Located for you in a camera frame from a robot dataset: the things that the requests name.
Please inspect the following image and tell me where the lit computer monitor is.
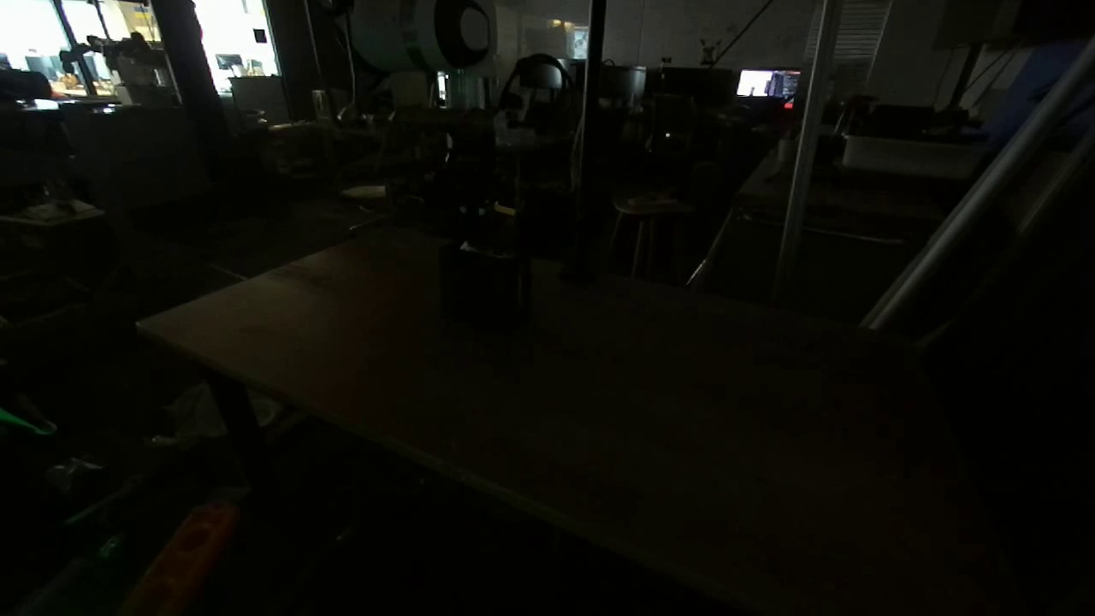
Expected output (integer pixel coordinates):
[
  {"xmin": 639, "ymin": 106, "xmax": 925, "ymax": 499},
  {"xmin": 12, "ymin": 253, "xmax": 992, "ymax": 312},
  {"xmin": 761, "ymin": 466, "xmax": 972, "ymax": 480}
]
[{"xmin": 732, "ymin": 63, "xmax": 806, "ymax": 101}]

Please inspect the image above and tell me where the round stool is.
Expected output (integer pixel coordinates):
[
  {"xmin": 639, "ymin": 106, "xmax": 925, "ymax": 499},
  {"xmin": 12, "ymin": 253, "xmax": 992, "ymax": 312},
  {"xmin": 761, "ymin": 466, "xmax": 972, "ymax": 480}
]
[{"xmin": 606, "ymin": 192, "xmax": 697, "ymax": 285}]

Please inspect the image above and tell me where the slanted silver metal bar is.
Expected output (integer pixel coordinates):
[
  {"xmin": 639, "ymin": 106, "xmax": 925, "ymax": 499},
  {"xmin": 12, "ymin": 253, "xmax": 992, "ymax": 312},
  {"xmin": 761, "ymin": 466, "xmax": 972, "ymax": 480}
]
[{"xmin": 858, "ymin": 36, "xmax": 1095, "ymax": 335}]

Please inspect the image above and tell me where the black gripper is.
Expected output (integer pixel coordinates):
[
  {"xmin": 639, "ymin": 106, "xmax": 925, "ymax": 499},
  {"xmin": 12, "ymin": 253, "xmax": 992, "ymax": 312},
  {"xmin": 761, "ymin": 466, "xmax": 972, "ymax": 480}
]
[{"xmin": 442, "ymin": 127, "xmax": 528, "ymax": 253}]

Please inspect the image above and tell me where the thin black pole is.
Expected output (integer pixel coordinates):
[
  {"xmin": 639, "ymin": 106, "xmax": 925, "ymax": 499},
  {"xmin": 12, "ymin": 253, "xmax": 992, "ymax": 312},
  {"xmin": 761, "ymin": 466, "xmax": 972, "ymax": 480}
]
[{"xmin": 567, "ymin": 0, "xmax": 608, "ymax": 286}]

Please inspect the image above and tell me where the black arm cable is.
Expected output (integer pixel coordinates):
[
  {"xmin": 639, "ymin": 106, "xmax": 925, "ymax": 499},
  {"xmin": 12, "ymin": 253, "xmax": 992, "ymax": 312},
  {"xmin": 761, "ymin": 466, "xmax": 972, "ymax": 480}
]
[{"xmin": 499, "ymin": 50, "xmax": 580, "ymax": 128}]

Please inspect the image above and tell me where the black box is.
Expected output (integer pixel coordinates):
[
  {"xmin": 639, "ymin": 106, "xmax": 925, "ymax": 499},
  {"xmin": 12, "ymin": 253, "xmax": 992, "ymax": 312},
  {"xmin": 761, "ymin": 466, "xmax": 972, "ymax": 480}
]
[{"xmin": 435, "ymin": 239, "xmax": 535, "ymax": 335}]

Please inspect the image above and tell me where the white metal pole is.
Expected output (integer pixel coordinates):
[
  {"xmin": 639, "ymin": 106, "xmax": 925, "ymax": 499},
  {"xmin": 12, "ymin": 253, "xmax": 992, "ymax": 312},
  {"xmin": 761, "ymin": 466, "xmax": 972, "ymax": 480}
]
[{"xmin": 771, "ymin": 0, "xmax": 847, "ymax": 299}]

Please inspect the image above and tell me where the orange tool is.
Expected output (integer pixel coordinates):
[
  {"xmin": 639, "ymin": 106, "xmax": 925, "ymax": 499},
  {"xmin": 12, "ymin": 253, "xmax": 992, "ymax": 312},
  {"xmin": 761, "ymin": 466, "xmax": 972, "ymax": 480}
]
[{"xmin": 116, "ymin": 493, "xmax": 247, "ymax": 616}]

